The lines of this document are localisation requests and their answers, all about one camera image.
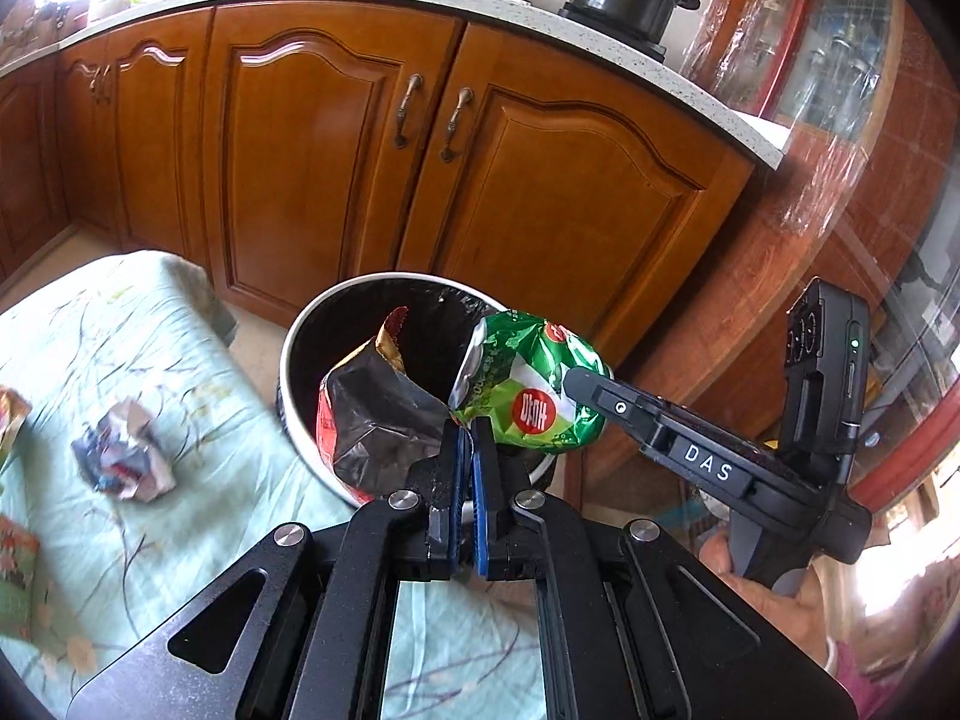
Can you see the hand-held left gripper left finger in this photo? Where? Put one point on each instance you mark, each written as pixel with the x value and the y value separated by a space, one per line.
pixel 459 510

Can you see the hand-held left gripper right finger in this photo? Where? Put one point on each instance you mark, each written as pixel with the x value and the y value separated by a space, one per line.
pixel 482 510

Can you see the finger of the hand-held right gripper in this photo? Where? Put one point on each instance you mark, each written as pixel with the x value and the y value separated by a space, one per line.
pixel 607 405

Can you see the shiny green snack bag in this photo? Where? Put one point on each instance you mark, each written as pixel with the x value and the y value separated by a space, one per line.
pixel 517 390

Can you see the red snack packet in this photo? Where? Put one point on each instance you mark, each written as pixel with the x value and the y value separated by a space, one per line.
pixel 375 420

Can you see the white bin with black liner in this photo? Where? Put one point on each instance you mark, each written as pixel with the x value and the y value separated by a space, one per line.
pixel 337 330

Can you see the person's right hand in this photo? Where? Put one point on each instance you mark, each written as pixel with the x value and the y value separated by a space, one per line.
pixel 810 615

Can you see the plastic wrapped wooden display cabinet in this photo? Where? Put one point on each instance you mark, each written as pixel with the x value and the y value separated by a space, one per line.
pixel 787 202

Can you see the crumpled printed paper ball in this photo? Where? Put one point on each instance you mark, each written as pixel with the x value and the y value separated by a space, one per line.
pixel 124 450

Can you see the wooden lower cabinets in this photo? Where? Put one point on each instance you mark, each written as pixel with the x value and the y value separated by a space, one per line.
pixel 322 165

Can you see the speckled kitchen countertop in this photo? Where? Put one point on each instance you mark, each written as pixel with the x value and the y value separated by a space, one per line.
pixel 525 15

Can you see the cartoon print snack bag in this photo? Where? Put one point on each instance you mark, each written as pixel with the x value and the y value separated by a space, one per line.
pixel 16 577

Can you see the yellow and green packet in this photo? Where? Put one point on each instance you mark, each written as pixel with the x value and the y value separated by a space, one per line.
pixel 11 424

